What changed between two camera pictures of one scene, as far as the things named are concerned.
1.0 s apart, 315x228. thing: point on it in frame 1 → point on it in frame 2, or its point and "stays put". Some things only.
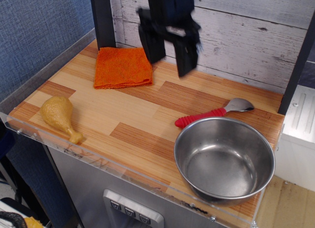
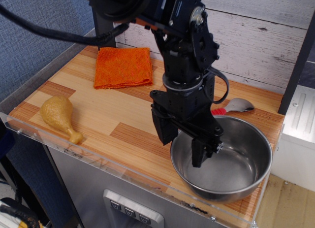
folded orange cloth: [117, 67] stays put
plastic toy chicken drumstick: [58, 111] stays put
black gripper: [171, 12] → [191, 111]
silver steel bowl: [222, 160] stays put
